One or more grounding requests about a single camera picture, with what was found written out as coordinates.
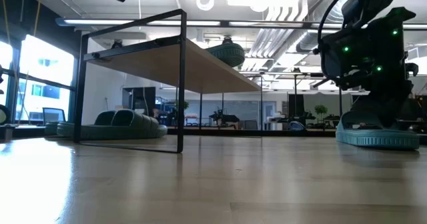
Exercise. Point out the potted green plant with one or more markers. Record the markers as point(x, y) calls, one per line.
point(183, 105)
point(321, 110)

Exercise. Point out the blue round object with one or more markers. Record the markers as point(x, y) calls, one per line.
point(297, 126)

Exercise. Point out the teal rubber slide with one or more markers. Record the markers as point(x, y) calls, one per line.
point(227, 55)
point(373, 139)

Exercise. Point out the long linear ceiling light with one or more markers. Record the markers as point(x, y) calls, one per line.
point(100, 21)

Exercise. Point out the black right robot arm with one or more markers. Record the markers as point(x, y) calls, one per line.
point(367, 0)

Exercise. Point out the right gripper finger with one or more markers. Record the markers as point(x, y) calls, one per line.
point(373, 100)
point(397, 99)

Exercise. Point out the wooden shelf black metal frame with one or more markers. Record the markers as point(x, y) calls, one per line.
point(187, 70)

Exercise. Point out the thin black workstation frame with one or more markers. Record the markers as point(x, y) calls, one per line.
point(295, 90)

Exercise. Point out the large office window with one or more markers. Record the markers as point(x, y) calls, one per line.
point(50, 64)

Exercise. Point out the black round ceiling fixture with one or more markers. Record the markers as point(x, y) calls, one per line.
point(227, 39)
point(116, 44)

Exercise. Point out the dark screen light frame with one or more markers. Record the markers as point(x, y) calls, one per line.
point(53, 115)

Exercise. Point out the black computer monitor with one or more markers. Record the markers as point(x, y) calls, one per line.
point(140, 97)

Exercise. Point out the black aluminium table frame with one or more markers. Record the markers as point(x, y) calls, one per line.
point(233, 131)

